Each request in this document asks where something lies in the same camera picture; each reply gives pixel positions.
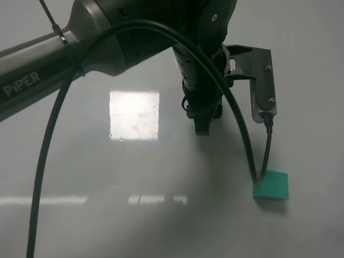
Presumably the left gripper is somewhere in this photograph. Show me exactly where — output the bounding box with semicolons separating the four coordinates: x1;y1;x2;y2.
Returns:
173;44;223;135

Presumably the blue cube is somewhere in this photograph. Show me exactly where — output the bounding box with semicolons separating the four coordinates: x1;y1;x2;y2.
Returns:
212;97;223;119

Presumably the green cube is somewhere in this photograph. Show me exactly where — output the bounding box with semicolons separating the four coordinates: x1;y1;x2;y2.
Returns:
253;170;289;201

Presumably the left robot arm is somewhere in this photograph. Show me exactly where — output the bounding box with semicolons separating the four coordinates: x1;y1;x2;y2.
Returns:
1;1;237;135

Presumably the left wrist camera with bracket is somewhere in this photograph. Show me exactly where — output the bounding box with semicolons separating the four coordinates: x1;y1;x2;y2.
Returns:
223;45;277;124

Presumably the black camera cable left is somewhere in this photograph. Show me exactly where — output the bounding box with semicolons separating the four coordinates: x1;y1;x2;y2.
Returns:
25;19;275;258

